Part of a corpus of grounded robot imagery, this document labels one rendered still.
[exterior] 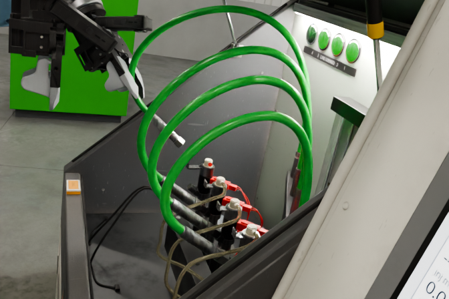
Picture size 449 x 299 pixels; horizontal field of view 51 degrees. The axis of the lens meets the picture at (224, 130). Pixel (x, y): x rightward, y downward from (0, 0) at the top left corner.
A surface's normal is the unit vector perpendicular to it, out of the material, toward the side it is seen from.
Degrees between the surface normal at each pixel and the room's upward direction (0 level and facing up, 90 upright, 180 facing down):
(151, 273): 0
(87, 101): 90
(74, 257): 0
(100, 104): 90
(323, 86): 90
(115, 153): 90
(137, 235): 0
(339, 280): 76
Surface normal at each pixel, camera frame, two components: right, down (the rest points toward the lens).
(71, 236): 0.17, -0.93
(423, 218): -0.87, -0.26
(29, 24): 0.31, 0.37
